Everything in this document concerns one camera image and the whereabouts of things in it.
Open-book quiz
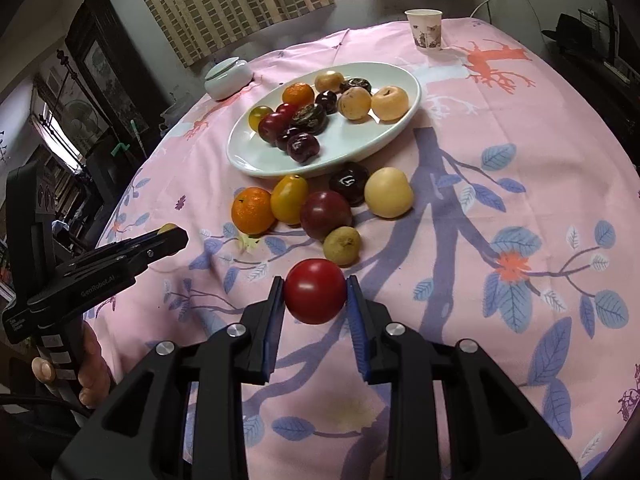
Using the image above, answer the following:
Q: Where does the mop handle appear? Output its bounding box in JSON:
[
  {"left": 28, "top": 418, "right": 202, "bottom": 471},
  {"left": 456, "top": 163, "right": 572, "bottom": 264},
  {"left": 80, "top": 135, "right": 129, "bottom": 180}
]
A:
[{"left": 112, "top": 120, "right": 148, "bottom": 161}]

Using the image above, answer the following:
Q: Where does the checked beige curtain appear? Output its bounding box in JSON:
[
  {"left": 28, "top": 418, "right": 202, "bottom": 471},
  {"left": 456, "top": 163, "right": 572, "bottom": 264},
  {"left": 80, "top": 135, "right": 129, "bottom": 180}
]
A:
[{"left": 124, "top": 0, "right": 335, "bottom": 68}]

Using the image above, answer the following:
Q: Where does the pink printed tablecloth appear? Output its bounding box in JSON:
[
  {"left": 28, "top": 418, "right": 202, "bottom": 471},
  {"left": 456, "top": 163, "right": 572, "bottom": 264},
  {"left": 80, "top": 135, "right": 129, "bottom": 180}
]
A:
[{"left": 82, "top": 15, "right": 640, "bottom": 480}]

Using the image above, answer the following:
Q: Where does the yellow-orange oval fruit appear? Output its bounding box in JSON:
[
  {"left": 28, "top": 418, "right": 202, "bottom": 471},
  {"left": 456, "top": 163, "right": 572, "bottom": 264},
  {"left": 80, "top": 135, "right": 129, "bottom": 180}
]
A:
[{"left": 270, "top": 175, "right": 309, "bottom": 225}]

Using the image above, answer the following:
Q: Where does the red-purple plum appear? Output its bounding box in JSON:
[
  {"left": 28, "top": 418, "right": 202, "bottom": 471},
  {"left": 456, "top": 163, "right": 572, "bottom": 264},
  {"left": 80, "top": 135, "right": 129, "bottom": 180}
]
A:
[{"left": 257, "top": 112, "right": 293, "bottom": 143}]

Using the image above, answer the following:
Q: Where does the large red tomato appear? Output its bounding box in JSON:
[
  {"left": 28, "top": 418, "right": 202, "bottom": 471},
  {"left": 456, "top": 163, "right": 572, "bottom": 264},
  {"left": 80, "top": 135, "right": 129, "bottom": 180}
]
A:
[{"left": 283, "top": 258, "right": 347, "bottom": 325}]

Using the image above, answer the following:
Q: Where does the peach-coloured pear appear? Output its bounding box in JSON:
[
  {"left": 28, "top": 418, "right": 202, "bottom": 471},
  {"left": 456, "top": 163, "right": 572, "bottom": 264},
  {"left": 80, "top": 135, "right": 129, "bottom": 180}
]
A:
[{"left": 371, "top": 86, "right": 410, "bottom": 122}]

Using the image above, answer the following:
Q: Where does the printed paper cup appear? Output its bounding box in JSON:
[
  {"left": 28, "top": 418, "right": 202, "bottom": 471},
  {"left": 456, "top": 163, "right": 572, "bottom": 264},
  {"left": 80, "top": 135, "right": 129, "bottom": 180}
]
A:
[{"left": 405, "top": 8, "right": 445, "bottom": 53}]

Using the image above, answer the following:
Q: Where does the small tan round fruit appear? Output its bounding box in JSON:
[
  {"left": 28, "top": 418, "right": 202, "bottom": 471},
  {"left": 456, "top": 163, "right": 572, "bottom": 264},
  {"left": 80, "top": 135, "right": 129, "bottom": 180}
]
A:
[{"left": 314, "top": 70, "right": 346, "bottom": 93}]

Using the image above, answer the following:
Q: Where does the person's left hand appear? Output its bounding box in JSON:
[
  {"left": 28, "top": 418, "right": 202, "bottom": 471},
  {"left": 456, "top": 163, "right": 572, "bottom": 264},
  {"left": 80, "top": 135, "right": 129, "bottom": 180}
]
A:
[{"left": 31, "top": 320, "right": 116, "bottom": 409}]

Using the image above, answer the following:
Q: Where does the pale green lidded ceramic jar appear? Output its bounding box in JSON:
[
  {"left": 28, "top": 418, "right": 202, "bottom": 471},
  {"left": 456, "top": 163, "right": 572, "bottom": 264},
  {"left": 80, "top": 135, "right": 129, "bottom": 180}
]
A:
[{"left": 204, "top": 58, "right": 252, "bottom": 102}]

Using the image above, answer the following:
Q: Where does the yellow-green tomato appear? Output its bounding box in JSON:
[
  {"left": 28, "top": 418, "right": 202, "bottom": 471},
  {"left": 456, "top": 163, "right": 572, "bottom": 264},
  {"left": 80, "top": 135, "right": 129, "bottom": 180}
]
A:
[{"left": 248, "top": 105, "right": 274, "bottom": 131}]

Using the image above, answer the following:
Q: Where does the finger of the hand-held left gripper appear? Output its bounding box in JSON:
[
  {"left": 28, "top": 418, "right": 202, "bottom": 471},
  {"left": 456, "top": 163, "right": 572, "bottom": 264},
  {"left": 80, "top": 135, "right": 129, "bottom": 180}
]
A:
[
  {"left": 55, "top": 238, "right": 189, "bottom": 281},
  {"left": 97, "top": 229, "right": 189, "bottom": 256}
]

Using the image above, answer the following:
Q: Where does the dark wooden cabinet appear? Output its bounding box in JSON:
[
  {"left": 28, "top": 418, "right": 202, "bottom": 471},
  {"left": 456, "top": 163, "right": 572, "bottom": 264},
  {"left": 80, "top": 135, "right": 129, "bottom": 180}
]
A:
[{"left": 65, "top": 0, "right": 168, "bottom": 161}]

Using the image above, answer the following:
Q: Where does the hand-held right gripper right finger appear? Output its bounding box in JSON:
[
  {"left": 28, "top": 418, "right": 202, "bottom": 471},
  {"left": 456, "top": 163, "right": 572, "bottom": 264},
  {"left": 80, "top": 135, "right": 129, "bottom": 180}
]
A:
[{"left": 346, "top": 275, "right": 583, "bottom": 480}]

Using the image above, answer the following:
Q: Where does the small yellow-green fruit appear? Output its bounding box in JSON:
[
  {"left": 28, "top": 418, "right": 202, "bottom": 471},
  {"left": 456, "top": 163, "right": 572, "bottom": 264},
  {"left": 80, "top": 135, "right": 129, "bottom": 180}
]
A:
[{"left": 323, "top": 226, "right": 362, "bottom": 267}]

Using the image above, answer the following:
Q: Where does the black desk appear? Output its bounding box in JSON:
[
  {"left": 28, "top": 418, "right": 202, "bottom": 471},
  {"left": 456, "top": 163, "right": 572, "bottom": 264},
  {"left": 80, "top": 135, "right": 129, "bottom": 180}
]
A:
[{"left": 540, "top": 10, "right": 640, "bottom": 161}]

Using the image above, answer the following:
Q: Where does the large purple plum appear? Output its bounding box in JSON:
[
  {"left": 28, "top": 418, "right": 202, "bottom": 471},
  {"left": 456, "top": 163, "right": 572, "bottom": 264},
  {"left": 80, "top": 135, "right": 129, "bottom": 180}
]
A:
[{"left": 300, "top": 190, "right": 353, "bottom": 241}]

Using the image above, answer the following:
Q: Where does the white round plate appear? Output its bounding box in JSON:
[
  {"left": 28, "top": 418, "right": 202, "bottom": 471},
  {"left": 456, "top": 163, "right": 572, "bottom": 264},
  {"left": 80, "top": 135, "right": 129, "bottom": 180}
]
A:
[{"left": 226, "top": 61, "right": 422, "bottom": 178}]

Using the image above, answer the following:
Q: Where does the orange mandarin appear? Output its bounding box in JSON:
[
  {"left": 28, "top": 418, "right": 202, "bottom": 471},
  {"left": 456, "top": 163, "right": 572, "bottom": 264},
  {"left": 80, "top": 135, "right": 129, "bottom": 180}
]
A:
[
  {"left": 231, "top": 187, "right": 277, "bottom": 235},
  {"left": 282, "top": 82, "right": 316, "bottom": 110}
]

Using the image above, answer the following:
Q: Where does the electric fan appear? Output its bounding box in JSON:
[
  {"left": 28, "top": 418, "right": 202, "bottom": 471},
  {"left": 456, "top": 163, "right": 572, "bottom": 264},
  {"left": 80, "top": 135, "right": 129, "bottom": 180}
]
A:
[{"left": 62, "top": 99, "right": 108, "bottom": 146}]

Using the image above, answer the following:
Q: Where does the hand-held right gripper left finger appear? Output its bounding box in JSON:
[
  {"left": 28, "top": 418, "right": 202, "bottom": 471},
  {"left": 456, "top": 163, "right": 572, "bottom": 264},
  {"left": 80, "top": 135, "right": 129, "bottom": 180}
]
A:
[{"left": 52, "top": 276, "right": 286, "bottom": 480}]

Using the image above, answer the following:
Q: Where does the tan round pear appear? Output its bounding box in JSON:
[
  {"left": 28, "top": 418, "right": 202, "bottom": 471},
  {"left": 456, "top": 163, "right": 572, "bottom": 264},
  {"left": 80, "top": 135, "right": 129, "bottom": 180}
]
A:
[{"left": 337, "top": 86, "right": 372, "bottom": 121}]

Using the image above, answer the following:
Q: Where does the large pale yellow pear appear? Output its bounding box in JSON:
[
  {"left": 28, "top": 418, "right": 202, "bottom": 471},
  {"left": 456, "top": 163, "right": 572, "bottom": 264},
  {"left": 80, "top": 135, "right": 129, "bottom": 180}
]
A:
[{"left": 364, "top": 167, "right": 414, "bottom": 219}]

